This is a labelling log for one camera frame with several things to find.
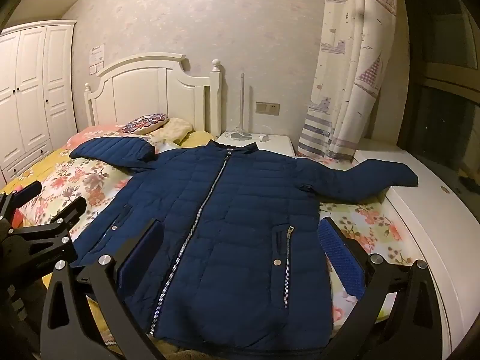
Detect white wardrobe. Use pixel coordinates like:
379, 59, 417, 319
1, 19, 77, 186

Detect floral bed quilt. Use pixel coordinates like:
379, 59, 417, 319
16, 145, 416, 331

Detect patterned round cushion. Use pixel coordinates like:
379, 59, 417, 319
119, 113, 169, 135

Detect white nightstand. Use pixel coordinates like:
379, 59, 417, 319
216, 132, 295, 157

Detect wall socket plate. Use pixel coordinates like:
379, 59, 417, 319
256, 102, 280, 116

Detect white wooden headboard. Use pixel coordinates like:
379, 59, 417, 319
84, 52, 223, 137

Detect cream yellow pillow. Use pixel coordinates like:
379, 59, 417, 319
149, 117, 194, 145

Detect sailboat print curtain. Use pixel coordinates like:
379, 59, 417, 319
298, 0, 397, 161

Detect paper notices on wall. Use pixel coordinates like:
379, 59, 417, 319
89, 44, 105, 76

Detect slim white desk lamp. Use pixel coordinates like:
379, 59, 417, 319
230, 72, 252, 141

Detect white window bench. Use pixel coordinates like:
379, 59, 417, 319
354, 139, 479, 359

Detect navy blue puffer jacket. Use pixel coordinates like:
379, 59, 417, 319
72, 136, 418, 354

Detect pink folded blanket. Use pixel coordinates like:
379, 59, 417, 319
64, 125, 120, 150

